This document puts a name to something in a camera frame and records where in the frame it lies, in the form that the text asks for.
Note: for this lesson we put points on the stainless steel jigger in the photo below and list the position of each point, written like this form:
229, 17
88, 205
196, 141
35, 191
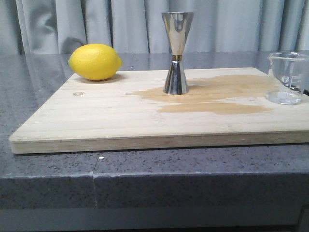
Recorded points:
177, 25

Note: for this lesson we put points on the glass measuring beaker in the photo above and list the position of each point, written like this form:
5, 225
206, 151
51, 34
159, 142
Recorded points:
291, 70

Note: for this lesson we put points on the wooden cutting board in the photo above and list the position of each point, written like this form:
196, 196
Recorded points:
130, 111

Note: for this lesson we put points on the yellow lemon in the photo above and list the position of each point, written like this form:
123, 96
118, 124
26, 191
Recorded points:
95, 61

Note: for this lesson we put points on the grey curtain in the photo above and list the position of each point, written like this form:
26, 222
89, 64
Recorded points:
136, 26

